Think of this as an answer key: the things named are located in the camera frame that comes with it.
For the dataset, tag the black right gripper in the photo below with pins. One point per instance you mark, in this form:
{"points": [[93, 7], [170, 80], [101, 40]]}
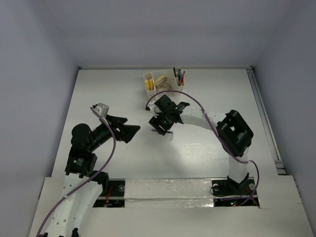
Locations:
{"points": [[156, 122]]}

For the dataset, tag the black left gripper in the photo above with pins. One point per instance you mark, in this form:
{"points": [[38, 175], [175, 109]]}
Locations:
{"points": [[127, 131]]}

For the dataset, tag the clear pen cap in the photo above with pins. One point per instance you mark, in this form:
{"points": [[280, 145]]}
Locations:
{"points": [[171, 137]]}

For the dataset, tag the red gel pen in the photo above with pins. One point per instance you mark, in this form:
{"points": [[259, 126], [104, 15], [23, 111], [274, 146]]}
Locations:
{"points": [[182, 78]]}

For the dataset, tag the pink highlighter marker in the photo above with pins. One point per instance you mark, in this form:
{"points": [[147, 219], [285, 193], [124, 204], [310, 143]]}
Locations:
{"points": [[151, 84]]}

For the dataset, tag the patterned washi tape roll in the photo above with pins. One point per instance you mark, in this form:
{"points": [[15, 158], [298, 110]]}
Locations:
{"points": [[161, 79]]}

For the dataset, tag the blue ballpoint pen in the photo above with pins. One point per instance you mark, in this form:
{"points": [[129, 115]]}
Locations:
{"points": [[179, 77]]}

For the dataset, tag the large clear packing tape roll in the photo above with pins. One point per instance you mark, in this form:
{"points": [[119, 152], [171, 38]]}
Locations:
{"points": [[163, 87]]}

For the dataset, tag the yellow highlighter marker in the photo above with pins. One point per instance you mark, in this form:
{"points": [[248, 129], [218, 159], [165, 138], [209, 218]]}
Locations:
{"points": [[147, 85]]}

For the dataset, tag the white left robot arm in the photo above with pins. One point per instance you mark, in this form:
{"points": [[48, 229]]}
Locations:
{"points": [[82, 183]]}

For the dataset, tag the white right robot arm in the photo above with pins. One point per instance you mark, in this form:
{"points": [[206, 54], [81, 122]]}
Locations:
{"points": [[230, 129]]}

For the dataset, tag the white perforated organizer basket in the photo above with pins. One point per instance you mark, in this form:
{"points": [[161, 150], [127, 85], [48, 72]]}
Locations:
{"points": [[171, 79]]}

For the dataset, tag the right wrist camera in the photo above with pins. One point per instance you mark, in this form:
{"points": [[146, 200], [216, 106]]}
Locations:
{"points": [[152, 108]]}

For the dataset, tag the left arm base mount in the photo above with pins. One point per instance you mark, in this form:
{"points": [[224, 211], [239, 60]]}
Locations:
{"points": [[113, 197]]}

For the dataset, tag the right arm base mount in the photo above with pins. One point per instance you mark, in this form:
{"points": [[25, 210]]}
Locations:
{"points": [[228, 193]]}

